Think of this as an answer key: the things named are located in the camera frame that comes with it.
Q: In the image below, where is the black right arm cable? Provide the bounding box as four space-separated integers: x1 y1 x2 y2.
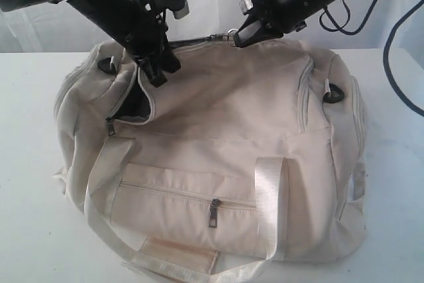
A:
264 0 424 115

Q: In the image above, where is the cream fabric duffel bag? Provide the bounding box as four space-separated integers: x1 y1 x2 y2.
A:
54 39 366 282

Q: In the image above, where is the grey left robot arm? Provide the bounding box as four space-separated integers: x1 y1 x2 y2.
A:
1 0 188 87

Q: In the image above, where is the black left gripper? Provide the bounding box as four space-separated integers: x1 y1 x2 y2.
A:
68 0 181 87

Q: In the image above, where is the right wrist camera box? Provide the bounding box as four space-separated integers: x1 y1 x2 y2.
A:
239 0 254 15

